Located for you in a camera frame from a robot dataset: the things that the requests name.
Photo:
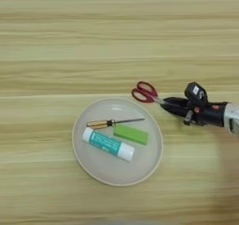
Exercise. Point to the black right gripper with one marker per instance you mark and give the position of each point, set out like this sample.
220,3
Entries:
210,115

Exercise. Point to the white teal glue stick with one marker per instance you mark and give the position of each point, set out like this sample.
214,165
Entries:
107,143

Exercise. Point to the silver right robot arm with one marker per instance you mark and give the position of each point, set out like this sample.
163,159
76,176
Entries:
233,118

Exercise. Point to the black box with white label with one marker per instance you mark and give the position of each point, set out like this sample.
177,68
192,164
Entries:
196,93

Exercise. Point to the green rectangular eraser block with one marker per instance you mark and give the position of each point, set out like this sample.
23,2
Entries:
132,134

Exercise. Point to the beige round plate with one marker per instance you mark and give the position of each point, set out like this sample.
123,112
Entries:
115,169

